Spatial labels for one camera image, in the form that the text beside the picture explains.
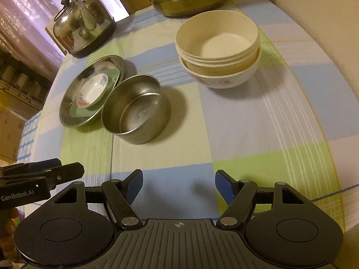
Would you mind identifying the cardboard box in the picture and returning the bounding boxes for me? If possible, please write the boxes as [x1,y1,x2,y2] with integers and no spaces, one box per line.
[0,109,28,163]

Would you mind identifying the dark folding metal rack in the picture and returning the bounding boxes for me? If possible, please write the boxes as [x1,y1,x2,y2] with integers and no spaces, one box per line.
[0,49,52,111]

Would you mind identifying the checked pastel tablecloth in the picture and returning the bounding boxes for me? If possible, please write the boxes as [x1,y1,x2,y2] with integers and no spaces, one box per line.
[21,0,359,227]

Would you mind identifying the patterned sheer curtain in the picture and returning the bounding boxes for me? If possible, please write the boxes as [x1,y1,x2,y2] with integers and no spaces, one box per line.
[0,0,129,73]

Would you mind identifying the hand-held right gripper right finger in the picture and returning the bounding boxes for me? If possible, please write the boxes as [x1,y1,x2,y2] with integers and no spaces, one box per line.
[215,169,306,230]

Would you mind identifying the stainless steel kettle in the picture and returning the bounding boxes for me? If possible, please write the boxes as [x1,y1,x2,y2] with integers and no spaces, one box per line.
[53,0,117,59]

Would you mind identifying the stainless steel plate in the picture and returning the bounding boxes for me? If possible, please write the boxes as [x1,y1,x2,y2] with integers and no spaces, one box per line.
[59,55,126,128]

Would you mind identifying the white wooden chair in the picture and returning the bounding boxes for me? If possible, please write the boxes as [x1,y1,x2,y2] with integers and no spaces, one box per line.
[45,25,68,54]

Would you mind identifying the person's left hand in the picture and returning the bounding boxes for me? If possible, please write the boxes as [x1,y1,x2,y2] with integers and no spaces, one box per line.
[0,207,19,254]

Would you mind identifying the small floral saucer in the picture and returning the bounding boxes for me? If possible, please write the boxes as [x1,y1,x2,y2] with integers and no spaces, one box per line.
[75,72,109,108]

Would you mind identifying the green square plate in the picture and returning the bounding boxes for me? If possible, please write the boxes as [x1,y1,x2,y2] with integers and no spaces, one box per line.
[69,67,124,118]

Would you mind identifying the white floral ceramic bowl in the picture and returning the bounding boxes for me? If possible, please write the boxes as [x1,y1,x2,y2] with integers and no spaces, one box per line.
[179,49,262,89]

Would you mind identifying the cream plastic bowls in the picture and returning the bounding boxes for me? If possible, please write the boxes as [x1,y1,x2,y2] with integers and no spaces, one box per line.
[175,10,259,77]

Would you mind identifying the blue white gingham cloth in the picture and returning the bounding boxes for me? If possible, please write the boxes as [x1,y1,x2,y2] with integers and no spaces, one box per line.
[20,111,42,160]

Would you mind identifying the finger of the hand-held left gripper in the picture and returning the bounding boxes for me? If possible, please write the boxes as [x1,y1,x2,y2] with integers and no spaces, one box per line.
[0,158,62,176]
[0,162,85,189]

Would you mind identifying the stainless steel bowl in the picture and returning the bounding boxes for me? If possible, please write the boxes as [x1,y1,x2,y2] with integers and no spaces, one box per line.
[101,74,171,145]

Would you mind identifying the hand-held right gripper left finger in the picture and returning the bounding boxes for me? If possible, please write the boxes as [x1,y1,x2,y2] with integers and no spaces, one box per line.
[53,169,144,230]

